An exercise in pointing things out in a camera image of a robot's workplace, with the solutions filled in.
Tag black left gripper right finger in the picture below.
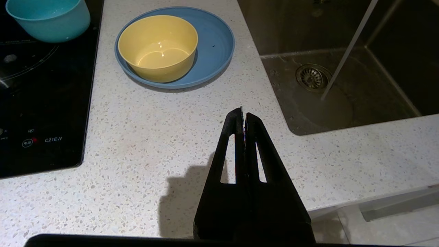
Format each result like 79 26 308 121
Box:
244 113 316 243

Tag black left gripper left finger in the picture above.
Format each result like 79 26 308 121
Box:
193 106 250 241

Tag metal sink drain strainer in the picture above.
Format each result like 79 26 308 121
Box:
296 64 332 92

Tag stainless steel sink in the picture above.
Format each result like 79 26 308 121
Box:
237 0 439 136

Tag blue plate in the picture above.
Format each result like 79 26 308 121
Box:
115 7 236 90

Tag yellow bowl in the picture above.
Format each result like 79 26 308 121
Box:
118 15 199 83

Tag running water stream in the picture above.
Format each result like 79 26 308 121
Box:
321 0 379 101

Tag black induction cooktop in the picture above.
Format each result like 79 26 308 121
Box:
0 0 104 179

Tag teal bowl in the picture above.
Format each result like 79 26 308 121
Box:
5 0 91 43

